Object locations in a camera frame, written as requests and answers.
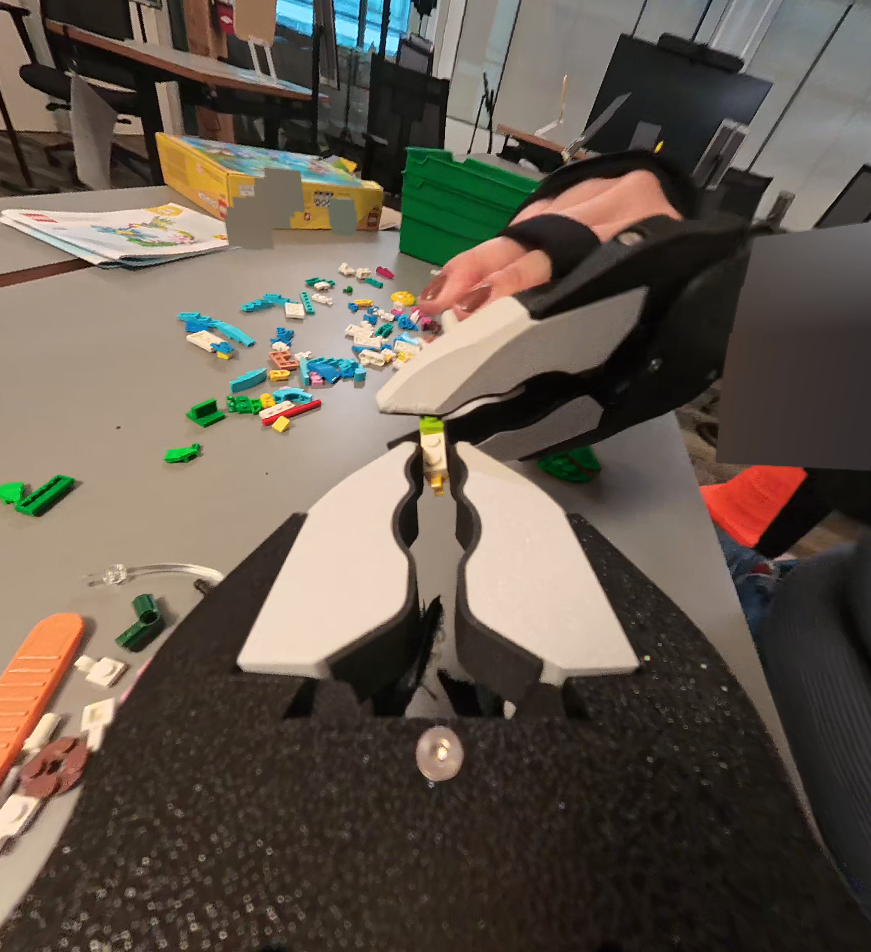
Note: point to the orange traffic cone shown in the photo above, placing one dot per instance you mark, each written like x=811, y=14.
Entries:
x=755, y=506

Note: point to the person's right hand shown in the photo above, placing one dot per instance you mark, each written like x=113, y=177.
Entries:
x=480, y=279

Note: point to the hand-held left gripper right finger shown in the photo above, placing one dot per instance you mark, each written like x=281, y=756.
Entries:
x=547, y=587

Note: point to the green lego flower model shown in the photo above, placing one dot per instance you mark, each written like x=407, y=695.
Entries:
x=569, y=465

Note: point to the black office chair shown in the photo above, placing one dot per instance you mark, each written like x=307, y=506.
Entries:
x=56, y=78
x=405, y=111

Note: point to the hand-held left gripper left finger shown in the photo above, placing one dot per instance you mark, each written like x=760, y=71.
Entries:
x=331, y=580

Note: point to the dark green lego connector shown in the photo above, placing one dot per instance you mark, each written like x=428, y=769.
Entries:
x=140, y=621

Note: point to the person's grey ribbed sweater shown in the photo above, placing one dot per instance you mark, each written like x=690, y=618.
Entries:
x=837, y=706

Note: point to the yellow cardboard lego box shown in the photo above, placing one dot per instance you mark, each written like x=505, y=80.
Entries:
x=197, y=175

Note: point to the stack of green plastic bins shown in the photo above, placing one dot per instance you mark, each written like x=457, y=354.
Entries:
x=450, y=201

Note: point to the person's right forearm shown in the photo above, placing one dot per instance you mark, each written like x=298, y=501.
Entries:
x=852, y=506

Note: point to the stack of instruction booklets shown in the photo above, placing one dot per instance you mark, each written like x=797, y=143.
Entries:
x=108, y=230

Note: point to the clear lego tube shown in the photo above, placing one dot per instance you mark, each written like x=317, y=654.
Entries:
x=153, y=571

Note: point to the green lego leaf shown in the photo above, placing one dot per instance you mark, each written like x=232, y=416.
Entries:
x=182, y=454

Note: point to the large black screen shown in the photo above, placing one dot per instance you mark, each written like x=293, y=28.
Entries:
x=673, y=97

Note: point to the brown round lego plate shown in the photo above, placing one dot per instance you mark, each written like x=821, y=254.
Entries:
x=52, y=770

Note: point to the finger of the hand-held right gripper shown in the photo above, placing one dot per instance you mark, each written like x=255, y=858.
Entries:
x=517, y=349
x=554, y=430

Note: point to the white hanging sheet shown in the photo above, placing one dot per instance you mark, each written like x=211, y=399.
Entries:
x=93, y=126

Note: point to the pile of loose lego pieces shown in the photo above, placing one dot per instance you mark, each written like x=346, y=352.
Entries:
x=331, y=368

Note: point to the person's jeans leg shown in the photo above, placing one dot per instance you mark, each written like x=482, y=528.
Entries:
x=740, y=573

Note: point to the orange brick separator tool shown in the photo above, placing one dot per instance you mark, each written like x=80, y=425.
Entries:
x=11, y=706

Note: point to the cardboard sign on white stand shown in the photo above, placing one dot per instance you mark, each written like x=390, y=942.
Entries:
x=257, y=18

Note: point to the white and yellow lego assembly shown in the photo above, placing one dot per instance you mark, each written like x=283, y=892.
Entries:
x=433, y=455

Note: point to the green lego grille plate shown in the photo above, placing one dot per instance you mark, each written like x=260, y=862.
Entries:
x=47, y=496

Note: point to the small green lego wedge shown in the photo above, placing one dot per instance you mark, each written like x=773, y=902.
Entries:
x=10, y=492

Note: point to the lime green lego plate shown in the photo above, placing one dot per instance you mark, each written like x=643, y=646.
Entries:
x=429, y=425

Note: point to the wooden office desk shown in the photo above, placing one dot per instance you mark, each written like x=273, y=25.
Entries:
x=182, y=67

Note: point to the green lego bracket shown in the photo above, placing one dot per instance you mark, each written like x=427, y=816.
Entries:
x=205, y=411

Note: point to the black monitor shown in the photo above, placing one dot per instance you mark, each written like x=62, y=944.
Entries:
x=859, y=195

